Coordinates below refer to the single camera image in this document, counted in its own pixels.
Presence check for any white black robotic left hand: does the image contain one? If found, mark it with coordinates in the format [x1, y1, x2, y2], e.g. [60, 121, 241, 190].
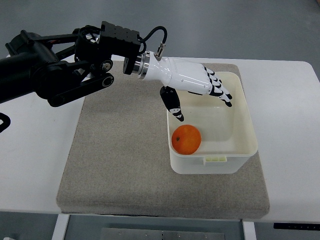
[132, 51, 232, 122]

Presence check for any orange fruit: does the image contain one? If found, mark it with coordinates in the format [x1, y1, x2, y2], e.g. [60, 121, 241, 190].
[171, 124, 202, 155]

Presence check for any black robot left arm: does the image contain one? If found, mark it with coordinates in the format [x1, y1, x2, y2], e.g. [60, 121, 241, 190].
[0, 21, 146, 107]

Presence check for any white plastic storage box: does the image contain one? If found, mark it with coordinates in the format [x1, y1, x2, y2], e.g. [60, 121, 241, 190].
[167, 71, 258, 174]

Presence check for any grey fabric mat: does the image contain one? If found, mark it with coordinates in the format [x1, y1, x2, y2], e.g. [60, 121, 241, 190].
[56, 61, 270, 219]

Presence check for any white table right leg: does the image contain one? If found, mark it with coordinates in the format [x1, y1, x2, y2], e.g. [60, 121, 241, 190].
[242, 221, 257, 240]

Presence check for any white table leg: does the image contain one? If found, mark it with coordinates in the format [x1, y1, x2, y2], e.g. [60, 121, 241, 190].
[51, 214, 70, 240]
[242, 221, 257, 240]

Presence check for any black table control panel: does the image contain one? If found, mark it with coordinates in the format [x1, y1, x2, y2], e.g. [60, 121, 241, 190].
[273, 222, 320, 231]

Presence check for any white table left leg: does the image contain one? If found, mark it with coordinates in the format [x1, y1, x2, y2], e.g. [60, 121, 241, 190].
[51, 214, 70, 240]

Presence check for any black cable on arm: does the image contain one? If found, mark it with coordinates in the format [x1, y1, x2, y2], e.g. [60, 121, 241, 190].
[137, 26, 168, 61]

